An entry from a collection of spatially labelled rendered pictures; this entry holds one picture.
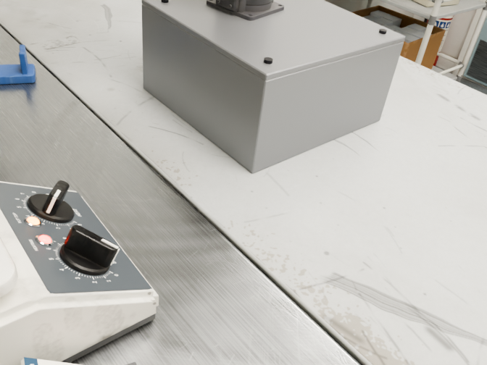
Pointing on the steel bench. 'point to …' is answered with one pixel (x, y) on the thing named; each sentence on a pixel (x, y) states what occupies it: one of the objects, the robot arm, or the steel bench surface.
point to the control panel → (14, 208)
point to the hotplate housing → (62, 313)
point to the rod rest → (25, 74)
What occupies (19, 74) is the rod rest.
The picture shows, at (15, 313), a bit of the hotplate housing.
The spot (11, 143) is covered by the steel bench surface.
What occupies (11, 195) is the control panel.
